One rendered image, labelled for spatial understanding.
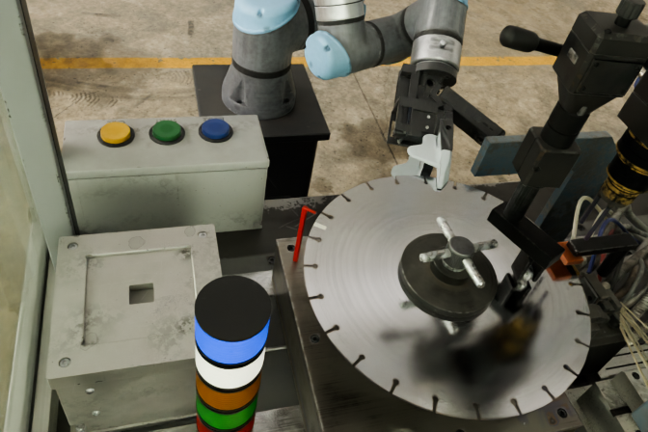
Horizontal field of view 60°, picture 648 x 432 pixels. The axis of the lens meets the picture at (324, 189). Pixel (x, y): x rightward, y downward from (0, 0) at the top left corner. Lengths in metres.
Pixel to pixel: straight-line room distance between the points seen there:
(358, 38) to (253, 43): 0.24
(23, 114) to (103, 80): 1.91
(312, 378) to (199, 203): 0.33
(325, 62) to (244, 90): 0.28
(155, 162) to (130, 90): 1.69
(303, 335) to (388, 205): 0.19
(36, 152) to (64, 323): 0.18
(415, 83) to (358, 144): 1.46
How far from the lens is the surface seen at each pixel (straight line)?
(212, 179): 0.83
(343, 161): 2.21
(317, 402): 0.66
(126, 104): 2.41
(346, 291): 0.62
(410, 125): 0.82
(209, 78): 1.24
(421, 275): 0.64
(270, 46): 1.06
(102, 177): 0.82
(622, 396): 0.80
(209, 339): 0.34
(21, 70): 0.62
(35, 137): 0.67
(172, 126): 0.85
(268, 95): 1.11
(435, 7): 0.90
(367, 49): 0.91
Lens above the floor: 1.45
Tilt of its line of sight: 44 degrees down
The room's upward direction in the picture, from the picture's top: 12 degrees clockwise
